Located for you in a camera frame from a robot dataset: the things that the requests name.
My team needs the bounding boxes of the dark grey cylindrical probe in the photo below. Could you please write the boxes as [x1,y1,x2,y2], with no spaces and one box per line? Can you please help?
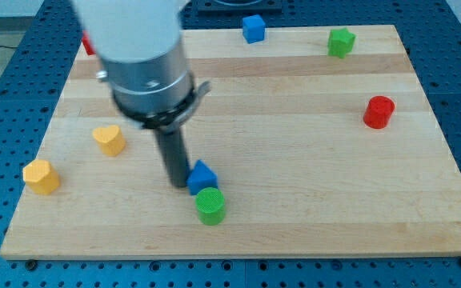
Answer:
[154,129,190,188]

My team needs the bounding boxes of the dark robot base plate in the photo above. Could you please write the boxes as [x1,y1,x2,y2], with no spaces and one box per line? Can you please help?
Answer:
[192,0,283,13]

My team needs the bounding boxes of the blue cube block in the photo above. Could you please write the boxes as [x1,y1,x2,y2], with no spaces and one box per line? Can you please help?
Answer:
[242,14,266,44]

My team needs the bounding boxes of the yellow hexagon block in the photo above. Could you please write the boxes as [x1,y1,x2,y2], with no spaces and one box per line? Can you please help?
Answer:
[22,159,61,195]

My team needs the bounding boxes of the green star block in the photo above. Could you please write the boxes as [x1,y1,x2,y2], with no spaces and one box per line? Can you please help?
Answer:
[327,27,356,58]

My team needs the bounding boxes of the blue triangle block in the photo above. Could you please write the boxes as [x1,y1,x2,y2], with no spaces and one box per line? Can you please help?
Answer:
[186,160,218,196]

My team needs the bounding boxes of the light wooden board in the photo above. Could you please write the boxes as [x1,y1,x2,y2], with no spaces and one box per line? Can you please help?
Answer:
[0,25,461,260]

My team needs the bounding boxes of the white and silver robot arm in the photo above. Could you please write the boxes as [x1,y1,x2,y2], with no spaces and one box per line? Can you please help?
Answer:
[71,0,210,133]

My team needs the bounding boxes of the green cylinder block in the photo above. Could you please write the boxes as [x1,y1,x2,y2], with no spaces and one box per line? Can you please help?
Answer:
[195,187,226,226]

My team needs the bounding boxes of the yellow heart block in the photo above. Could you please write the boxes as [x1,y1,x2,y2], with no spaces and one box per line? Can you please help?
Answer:
[92,125,126,157]

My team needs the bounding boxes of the red cylinder block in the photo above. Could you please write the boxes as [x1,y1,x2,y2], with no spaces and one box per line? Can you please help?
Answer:
[363,95,395,130]

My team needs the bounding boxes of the red block behind arm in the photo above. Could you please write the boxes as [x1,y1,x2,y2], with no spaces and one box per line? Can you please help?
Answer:
[82,30,95,55]

